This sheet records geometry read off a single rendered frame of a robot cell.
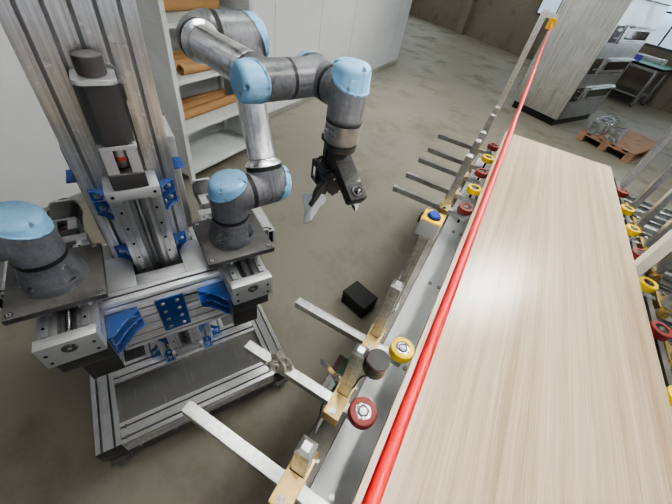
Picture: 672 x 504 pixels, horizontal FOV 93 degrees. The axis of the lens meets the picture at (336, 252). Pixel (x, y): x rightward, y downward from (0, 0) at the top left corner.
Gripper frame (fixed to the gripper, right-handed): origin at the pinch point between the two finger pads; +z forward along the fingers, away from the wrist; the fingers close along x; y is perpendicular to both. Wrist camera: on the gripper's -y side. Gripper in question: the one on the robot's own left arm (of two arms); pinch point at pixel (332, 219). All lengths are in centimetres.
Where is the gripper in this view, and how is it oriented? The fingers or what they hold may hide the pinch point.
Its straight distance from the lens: 81.9
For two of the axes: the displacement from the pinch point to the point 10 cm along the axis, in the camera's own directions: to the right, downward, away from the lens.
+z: -1.5, 7.0, 6.9
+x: -8.5, 2.6, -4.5
